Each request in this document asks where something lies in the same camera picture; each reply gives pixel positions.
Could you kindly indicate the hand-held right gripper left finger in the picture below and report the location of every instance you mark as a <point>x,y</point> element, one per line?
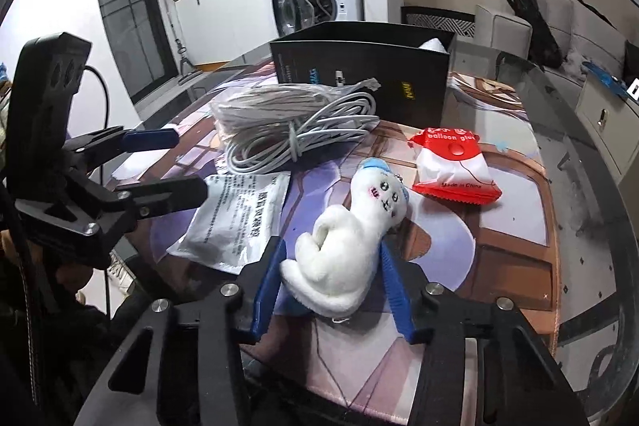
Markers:
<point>269,291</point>

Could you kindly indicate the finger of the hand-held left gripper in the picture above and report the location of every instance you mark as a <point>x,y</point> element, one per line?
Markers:
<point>150,139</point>
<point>164,196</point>

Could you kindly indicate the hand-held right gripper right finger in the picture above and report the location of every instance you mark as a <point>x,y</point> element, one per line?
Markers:
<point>397,296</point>

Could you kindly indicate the white plush toy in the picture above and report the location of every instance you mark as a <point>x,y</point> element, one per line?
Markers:
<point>339,251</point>

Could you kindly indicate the white printed plastic bag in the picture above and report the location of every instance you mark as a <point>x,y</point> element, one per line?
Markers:
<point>234,221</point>

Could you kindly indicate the red and white packet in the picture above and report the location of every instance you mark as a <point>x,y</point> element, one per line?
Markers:
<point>449,166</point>

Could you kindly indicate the black cardboard box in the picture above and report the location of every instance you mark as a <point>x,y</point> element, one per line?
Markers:
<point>349,56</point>

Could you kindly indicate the mop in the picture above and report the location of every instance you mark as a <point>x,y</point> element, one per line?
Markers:
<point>187,66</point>

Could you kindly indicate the printed desk mat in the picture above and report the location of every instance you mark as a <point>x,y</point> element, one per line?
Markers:
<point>499,256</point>

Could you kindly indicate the black framed glass door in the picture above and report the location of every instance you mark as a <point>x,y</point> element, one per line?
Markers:
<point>125,7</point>

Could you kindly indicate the white base cabinet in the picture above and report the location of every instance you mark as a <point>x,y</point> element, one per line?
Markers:
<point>219,17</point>

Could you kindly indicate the grey side cabinet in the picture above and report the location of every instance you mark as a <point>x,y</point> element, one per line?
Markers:
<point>599,116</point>

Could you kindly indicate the black white patterned panel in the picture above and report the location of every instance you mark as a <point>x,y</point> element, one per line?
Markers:
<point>439,21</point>

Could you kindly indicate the blue plastic bag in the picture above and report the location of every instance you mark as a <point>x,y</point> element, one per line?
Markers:
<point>601,76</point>

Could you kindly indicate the black backpack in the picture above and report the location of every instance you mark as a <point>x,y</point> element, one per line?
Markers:
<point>529,17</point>

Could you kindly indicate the small white card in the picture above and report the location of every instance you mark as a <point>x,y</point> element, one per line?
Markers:
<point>634,89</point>

